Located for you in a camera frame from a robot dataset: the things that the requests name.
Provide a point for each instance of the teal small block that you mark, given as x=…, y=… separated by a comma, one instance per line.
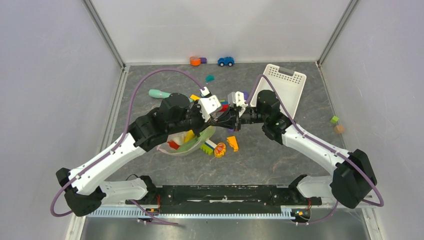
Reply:
x=209, y=78

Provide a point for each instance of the yellow small brick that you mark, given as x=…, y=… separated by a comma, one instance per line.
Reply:
x=194, y=97

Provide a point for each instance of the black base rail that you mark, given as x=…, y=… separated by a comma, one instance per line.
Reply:
x=226, y=199

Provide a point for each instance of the white toy mushroom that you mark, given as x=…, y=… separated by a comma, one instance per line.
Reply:
x=179, y=139

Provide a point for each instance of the orange stepped brick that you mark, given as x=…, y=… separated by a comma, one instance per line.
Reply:
x=232, y=141

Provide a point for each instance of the tan wooden cube right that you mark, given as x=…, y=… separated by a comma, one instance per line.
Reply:
x=339, y=129

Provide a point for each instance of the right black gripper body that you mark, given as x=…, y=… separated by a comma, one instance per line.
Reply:
x=247, y=116

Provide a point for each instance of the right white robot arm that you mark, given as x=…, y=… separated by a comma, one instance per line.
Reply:
x=351, y=177

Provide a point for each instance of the yellow toy banana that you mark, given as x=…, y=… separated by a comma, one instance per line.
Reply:
x=189, y=136

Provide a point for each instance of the purple toy microphone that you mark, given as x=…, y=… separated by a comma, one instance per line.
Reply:
x=245, y=95

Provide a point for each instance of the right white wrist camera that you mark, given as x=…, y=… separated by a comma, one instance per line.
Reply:
x=237, y=99

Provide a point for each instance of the white perforated plastic basket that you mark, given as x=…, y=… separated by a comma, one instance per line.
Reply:
x=289, y=85

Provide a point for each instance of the blue red green brick stack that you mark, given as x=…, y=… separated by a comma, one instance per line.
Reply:
x=224, y=106

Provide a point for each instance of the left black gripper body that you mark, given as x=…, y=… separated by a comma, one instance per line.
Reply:
x=194, y=120

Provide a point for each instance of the red toy chili pepper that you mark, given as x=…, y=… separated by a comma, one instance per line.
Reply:
x=173, y=145

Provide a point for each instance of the clear polka dot zip bag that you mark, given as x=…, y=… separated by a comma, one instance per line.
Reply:
x=164, y=147

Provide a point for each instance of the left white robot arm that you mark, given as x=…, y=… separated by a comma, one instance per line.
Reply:
x=86, y=188

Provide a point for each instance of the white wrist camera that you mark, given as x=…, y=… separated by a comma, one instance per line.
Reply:
x=209, y=104
x=237, y=99

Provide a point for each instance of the small green cube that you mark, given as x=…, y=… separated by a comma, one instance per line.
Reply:
x=334, y=120

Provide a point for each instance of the mint green toy microphone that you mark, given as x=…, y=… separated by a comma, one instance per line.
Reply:
x=158, y=94

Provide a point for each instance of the green white blue brick stack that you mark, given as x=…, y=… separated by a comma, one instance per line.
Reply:
x=208, y=147

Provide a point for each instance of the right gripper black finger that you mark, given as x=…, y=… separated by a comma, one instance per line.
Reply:
x=228, y=118
x=227, y=125

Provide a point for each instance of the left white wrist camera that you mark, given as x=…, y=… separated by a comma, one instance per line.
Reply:
x=209, y=104

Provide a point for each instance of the orange and purple block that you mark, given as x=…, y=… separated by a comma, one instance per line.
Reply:
x=197, y=61

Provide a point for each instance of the blue toy car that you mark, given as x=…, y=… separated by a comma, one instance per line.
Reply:
x=226, y=61

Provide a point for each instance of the orange round toy slice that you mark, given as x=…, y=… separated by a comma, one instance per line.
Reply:
x=220, y=150

